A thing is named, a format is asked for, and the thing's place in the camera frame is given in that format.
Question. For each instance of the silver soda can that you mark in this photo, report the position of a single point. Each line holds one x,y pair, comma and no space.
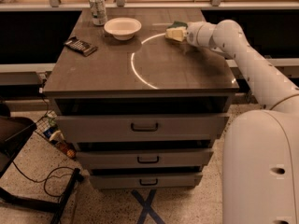
98,10

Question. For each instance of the black chair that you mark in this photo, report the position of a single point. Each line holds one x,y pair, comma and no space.
14,133

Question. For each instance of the top grey drawer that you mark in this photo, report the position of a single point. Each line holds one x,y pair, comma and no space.
133,128

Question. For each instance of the blue tape cross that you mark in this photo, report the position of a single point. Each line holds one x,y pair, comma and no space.
147,209

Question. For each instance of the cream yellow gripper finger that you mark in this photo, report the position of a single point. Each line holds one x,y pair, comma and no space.
177,34

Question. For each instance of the wire basket with items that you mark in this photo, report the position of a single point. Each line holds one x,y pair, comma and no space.
48,129

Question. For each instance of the black calculator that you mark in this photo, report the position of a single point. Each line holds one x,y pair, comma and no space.
79,46

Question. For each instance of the grey drawer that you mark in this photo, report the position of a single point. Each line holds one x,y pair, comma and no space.
133,128
131,159
145,181

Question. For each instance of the bottom grey drawer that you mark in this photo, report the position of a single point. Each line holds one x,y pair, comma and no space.
145,181

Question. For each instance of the green yellow sponge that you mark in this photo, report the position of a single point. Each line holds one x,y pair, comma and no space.
177,24

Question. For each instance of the white paper bowl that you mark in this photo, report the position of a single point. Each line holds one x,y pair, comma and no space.
122,28

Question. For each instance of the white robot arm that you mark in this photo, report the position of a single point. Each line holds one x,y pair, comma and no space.
260,164

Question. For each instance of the middle grey drawer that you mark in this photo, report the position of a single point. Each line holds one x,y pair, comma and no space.
131,159

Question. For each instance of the grey drawer cabinet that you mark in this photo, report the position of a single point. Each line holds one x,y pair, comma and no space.
146,75

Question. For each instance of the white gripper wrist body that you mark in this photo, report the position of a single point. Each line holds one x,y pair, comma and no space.
192,34

